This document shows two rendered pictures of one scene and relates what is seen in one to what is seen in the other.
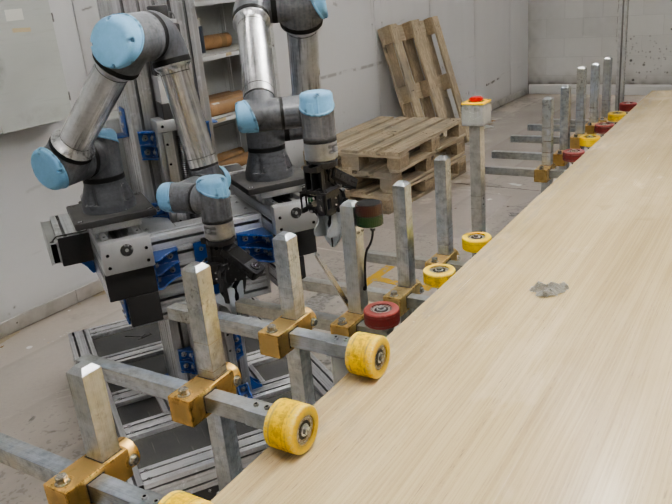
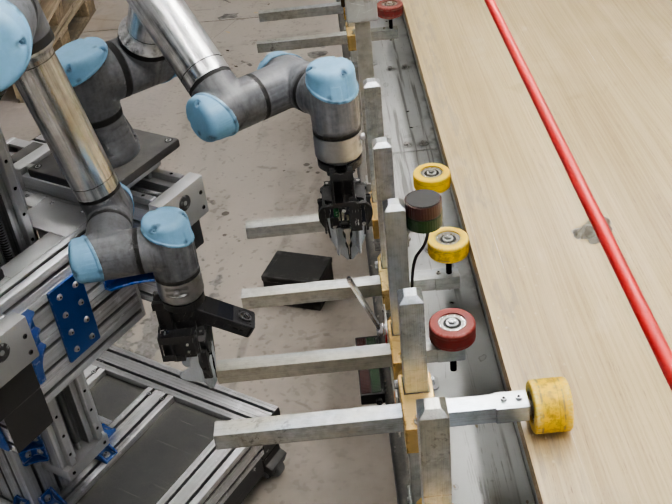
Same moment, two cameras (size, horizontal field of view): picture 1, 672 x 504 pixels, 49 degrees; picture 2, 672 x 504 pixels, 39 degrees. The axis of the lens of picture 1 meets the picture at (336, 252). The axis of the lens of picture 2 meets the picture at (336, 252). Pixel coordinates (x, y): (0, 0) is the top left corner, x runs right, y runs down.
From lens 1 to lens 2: 0.96 m
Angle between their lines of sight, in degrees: 32
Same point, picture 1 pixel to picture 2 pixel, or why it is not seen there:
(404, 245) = not seen: hidden behind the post
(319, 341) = (486, 411)
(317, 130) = (347, 120)
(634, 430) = not seen: outside the picture
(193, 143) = (89, 165)
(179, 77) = (50, 69)
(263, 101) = (236, 89)
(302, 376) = not seen: hidden behind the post
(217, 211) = (188, 263)
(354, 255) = (405, 267)
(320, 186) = (347, 191)
